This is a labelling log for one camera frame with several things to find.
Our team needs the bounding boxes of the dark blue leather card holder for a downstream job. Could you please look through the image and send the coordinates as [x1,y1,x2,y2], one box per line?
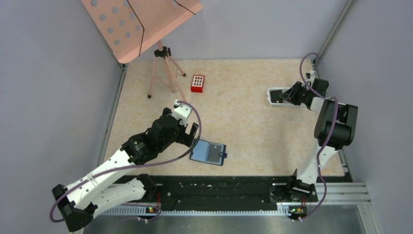
[189,140,227,166]

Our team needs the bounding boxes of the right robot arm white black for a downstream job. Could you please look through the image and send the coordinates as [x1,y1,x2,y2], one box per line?
[267,78,358,202]

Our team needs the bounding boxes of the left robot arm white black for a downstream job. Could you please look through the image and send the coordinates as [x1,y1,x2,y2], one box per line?
[49,101,202,233]

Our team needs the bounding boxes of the black card in basket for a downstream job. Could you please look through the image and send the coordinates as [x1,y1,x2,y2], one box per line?
[269,90,283,103]

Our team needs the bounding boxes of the white plastic slotted basket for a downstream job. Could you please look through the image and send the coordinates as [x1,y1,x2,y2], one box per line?
[267,87,294,107]

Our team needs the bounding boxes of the red box with white grid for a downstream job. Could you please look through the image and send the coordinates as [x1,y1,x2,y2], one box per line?
[190,75,205,93]

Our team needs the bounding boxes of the pink tripod stand legs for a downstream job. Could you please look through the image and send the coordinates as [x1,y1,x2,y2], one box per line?
[147,40,187,101]

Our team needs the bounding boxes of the pink perforated music stand desk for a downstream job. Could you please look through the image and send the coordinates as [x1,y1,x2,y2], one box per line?
[82,0,203,64]

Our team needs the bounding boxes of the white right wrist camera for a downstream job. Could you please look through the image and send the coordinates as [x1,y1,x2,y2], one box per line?
[305,69,316,86]

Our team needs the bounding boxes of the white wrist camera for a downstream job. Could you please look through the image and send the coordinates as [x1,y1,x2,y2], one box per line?
[305,69,316,86]
[171,99,192,127]

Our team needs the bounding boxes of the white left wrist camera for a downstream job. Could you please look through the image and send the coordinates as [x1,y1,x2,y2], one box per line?
[171,99,192,127]

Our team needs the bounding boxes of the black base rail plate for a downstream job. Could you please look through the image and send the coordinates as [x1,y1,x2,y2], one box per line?
[138,175,310,212]

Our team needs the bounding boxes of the black cord on music stand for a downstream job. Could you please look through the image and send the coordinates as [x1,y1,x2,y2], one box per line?
[127,0,196,57]

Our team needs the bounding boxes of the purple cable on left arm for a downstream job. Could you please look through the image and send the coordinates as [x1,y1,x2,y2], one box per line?
[49,100,203,223]

